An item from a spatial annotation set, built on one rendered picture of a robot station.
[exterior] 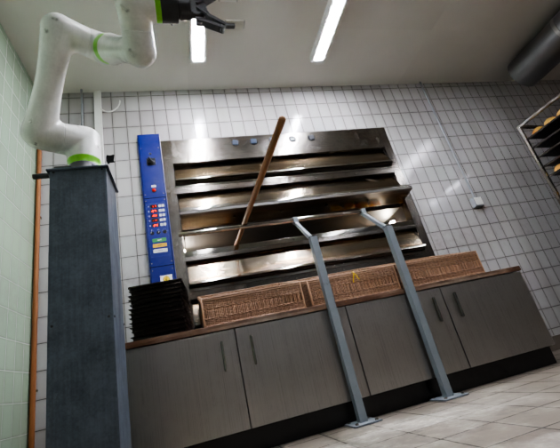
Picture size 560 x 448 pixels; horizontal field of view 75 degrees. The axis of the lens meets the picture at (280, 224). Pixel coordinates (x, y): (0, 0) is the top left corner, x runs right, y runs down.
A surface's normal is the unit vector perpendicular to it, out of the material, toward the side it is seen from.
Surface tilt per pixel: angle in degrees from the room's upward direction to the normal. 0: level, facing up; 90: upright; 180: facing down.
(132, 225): 90
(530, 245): 90
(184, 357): 90
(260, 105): 90
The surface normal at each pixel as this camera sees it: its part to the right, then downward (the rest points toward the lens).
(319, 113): 0.19, -0.41
